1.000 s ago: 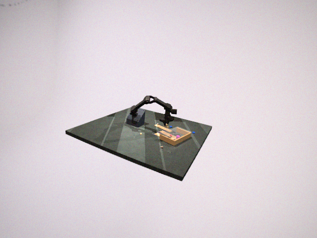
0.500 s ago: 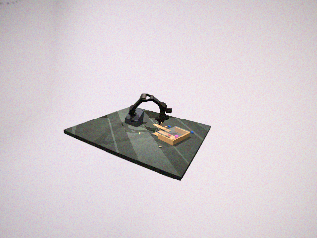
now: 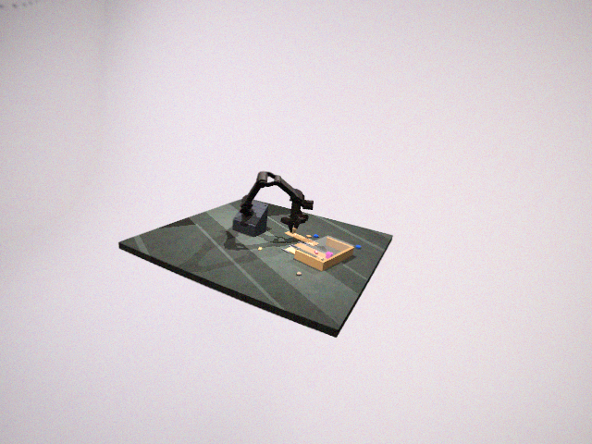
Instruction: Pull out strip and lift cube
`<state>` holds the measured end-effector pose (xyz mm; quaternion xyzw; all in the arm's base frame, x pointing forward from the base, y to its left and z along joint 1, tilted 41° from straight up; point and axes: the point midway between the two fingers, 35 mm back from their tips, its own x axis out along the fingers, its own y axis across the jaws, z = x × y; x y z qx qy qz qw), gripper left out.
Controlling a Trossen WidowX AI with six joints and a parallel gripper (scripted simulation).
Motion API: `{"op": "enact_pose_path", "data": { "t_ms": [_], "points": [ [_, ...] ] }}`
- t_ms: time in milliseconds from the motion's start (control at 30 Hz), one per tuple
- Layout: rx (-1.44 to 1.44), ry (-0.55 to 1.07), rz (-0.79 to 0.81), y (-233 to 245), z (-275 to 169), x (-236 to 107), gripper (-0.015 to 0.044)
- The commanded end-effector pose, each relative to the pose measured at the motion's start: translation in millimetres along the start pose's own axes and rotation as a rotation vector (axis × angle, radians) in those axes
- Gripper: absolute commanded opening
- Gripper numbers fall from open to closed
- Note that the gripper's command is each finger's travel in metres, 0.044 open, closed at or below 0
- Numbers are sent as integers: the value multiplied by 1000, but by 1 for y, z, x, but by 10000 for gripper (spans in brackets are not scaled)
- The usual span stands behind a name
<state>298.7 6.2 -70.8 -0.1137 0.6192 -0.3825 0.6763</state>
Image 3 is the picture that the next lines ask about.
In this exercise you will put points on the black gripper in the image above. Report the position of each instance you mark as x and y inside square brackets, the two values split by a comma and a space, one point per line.
[289, 221]

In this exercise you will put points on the orange strip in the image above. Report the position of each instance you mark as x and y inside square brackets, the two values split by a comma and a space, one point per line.
[298, 237]

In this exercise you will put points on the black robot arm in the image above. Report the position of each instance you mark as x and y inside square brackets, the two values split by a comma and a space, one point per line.
[296, 196]

